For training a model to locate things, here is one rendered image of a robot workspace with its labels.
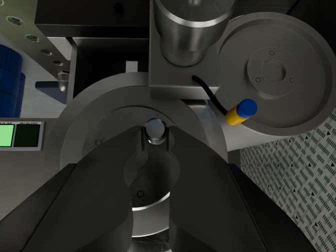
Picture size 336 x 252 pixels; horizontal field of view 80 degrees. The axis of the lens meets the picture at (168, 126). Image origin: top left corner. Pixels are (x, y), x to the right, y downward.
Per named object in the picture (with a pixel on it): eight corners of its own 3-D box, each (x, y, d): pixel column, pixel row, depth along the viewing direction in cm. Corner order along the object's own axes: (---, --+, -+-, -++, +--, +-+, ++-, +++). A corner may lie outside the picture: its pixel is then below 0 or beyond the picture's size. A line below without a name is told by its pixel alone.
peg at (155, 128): (170, 136, 12) (147, 143, 12) (168, 141, 15) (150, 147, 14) (163, 114, 12) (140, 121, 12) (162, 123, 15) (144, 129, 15)
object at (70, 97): (88, -65, 21) (72, 106, 17) (126, 56, 44) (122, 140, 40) (83, -65, 21) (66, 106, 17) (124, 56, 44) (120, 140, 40)
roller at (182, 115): (205, 83, 17) (216, 233, 15) (178, 133, 42) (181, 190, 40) (64, 86, 16) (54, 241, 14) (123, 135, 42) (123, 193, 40)
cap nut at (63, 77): (69, 72, 50) (68, 89, 49) (76, 78, 53) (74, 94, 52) (54, 72, 50) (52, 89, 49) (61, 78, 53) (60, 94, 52)
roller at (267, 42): (330, 12, 19) (353, 137, 17) (234, 99, 44) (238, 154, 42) (204, 9, 19) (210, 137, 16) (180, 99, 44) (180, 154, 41)
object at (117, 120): (58, 149, 14) (141, 84, 15) (71, 151, 16) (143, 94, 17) (126, 236, 13) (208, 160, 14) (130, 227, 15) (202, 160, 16)
